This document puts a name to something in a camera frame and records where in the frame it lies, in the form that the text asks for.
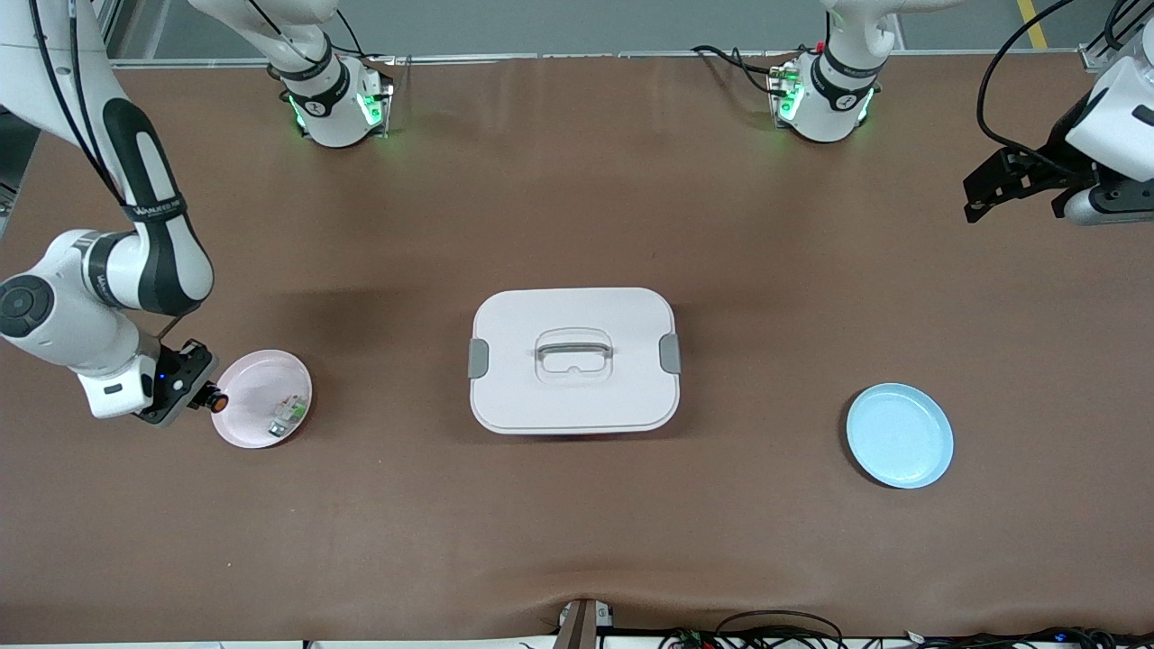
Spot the grey box lid handle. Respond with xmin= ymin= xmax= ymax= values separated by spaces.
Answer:
xmin=536 ymin=335 xmax=615 ymax=361

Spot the black cable bundle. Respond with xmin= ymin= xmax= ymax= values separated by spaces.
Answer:
xmin=902 ymin=626 xmax=1154 ymax=649

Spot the black cable loop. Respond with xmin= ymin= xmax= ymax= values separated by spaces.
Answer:
xmin=663 ymin=609 xmax=846 ymax=649

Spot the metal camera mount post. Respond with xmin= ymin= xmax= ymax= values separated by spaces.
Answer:
xmin=554 ymin=599 xmax=616 ymax=649

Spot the aluminium frame post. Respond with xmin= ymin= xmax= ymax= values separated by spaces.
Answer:
xmin=1080 ymin=34 xmax=1121 ymax=73
xmin=88 ymin=0 xmax=124 ymax=62

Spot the black base cable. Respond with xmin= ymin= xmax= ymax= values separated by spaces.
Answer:
xmin=332 ymin=7 xmax=369 ymax=60
xmin=690 ymin=44 xmax=787 ymax=96

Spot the black looped cable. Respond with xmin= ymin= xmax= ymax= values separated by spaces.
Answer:
xmin=1104 ymin=0 xmax=1151 ymax=52

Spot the white lidded storage box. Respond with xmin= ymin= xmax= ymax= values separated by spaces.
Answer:
xmin=467 ymin=287 xmax=682 ymax=437

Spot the pink round plate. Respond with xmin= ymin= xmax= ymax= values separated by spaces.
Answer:
xmin=210 ymin=349 xmax=314 ymax=450

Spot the green white switch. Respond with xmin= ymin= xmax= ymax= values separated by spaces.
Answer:
xmin=268 ymin=393 xmax=312 ymax=441

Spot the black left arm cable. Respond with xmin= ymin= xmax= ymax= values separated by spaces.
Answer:
xmin=977 ymin=0 xmax=1080 ymax=161

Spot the light blue round plate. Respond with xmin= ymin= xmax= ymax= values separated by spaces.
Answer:
xmin=846 ymin=382 xmax=955 ymax=490

